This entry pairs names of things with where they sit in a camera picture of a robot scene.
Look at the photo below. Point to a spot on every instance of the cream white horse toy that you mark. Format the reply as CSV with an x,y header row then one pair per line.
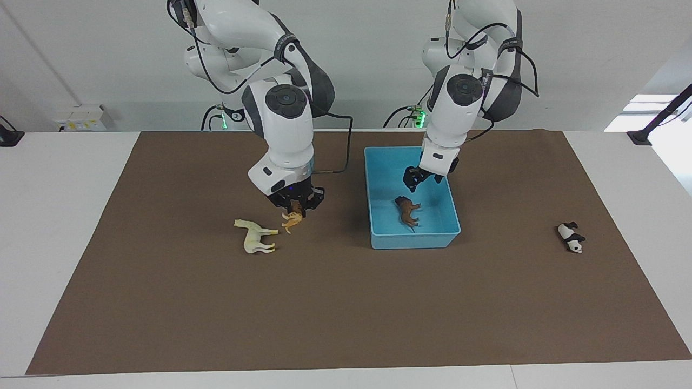
x,y
253,237

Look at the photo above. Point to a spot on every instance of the blue plastic storage box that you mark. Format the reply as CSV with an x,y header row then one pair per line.
x,y
432,216

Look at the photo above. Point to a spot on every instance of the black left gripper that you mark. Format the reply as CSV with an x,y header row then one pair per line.
x,y
432,177

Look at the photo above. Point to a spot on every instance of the brown lion toy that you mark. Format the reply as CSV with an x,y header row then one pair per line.
x,y
406,210

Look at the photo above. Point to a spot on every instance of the black table clamp stand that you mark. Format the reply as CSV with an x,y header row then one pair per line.
x,y
8,138

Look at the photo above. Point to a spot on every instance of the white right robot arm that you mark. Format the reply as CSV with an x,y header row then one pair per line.
x,y
286,135

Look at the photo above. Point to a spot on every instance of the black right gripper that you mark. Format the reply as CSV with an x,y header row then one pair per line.
x,y
303,194

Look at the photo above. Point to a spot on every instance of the orange tiger toy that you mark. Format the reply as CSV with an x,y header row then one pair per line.
x,y
292,220

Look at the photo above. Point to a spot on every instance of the white wall socket box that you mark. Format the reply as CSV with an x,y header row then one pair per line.
x,y
81,119

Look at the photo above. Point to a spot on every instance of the black white panda toy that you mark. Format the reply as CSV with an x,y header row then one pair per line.
x,y
569,235

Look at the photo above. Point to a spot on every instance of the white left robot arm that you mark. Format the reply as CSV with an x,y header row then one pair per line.
x,y
459,119

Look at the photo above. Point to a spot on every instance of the black slanted pole stand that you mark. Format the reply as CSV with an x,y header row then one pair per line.
x,y
657,120

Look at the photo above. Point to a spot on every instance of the brown table mat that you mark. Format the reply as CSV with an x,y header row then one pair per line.
x,y
216,313

